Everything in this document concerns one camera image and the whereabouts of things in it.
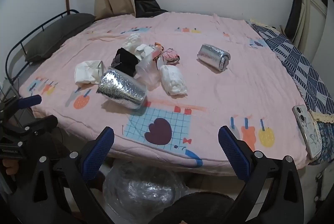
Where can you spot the person's left hand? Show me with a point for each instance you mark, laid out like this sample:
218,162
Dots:
10,167

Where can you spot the clear plastic bag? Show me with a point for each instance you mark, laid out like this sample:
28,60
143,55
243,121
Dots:
142,188

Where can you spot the dark round cushion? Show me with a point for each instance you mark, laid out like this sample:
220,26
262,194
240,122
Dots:
194,207

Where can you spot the black metal bed frame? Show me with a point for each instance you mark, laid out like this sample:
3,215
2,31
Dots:
23,39

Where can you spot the phone with patterned case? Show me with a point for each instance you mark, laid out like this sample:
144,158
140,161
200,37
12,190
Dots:
306,130

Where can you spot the pink paper ball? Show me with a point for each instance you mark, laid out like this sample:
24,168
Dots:
171,55

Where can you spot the black cloth bundle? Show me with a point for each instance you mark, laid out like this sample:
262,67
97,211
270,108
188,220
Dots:
124,61

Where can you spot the large silver foil roll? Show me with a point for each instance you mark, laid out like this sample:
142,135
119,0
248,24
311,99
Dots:
121,89

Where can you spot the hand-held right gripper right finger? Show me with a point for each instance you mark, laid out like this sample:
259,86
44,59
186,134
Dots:
233,153

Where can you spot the cream lace cloth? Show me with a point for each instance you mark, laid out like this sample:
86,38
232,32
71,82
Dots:
322,115

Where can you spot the pink printed blanket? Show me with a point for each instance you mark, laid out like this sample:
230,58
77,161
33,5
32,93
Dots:
234,88

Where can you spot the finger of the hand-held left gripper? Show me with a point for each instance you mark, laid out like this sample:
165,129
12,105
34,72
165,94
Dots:
30,101

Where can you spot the white paper cup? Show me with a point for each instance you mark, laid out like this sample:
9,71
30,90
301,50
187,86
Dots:
143,51

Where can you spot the white crumpled tissue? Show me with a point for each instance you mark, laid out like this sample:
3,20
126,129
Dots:
131,40

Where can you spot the grey pillow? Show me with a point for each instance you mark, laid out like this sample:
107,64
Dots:
56,35

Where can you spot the orange crumpled wrapper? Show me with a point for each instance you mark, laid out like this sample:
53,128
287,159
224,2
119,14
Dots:
158,50

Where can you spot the clear plastic cup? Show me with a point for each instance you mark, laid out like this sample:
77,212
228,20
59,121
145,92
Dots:
147,70

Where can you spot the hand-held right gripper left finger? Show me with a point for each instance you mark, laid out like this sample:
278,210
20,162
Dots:
96,152

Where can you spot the white plastic bag wad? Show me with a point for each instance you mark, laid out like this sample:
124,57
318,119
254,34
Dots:
173,80

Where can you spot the white crumpled paper bag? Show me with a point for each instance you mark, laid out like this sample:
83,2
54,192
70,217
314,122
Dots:
87,72

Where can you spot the blue patterned blanket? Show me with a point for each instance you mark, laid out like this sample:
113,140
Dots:
294,62

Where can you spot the small silver foil roll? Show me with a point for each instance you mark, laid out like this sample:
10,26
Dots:
214,57

